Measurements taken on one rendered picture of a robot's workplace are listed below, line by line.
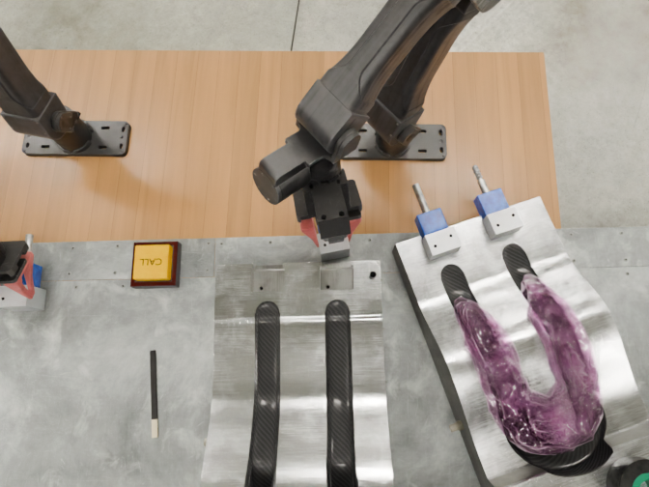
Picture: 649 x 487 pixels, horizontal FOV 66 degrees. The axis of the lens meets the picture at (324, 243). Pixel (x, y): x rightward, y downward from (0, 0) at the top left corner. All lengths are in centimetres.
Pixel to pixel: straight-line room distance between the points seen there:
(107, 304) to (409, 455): 57
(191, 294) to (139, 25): 153
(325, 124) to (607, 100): 163
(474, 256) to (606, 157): 126
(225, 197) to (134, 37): 138
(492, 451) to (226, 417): 39
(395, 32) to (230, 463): 60
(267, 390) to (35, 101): 58
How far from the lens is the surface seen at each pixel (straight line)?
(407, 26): 63
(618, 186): 203
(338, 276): 82
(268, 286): 82
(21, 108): 94
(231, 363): 80
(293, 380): 78
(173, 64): 110
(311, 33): 211
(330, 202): 70
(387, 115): 81
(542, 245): 90
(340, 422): 77
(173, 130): 103
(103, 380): 95
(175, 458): 91
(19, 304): 97
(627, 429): 90
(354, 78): 64
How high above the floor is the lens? 166
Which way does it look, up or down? 75 degrees down
